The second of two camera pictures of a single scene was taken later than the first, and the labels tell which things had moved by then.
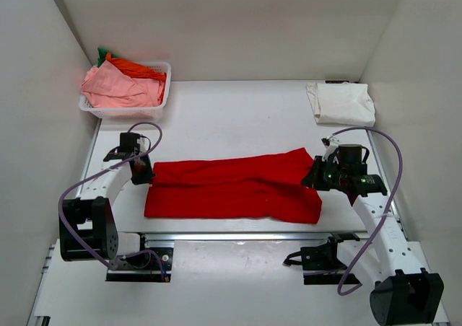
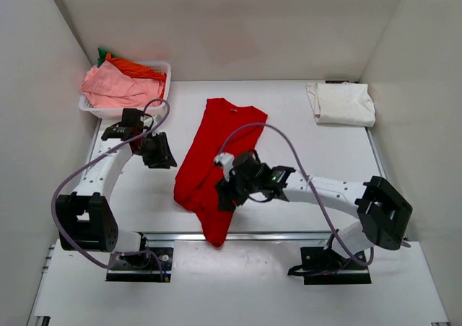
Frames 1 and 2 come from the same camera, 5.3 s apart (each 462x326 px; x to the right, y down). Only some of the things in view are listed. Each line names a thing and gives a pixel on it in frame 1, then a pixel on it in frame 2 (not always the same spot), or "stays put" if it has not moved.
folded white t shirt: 342,104 stays put
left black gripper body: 144,173 -> 155,148
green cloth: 102,54 stays put
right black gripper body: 326,174 -> 237,187
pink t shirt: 107,86 stays put
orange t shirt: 138,71 stays put
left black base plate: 146,267 stays put
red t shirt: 265,187 -> 219,129
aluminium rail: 251,236 stays put
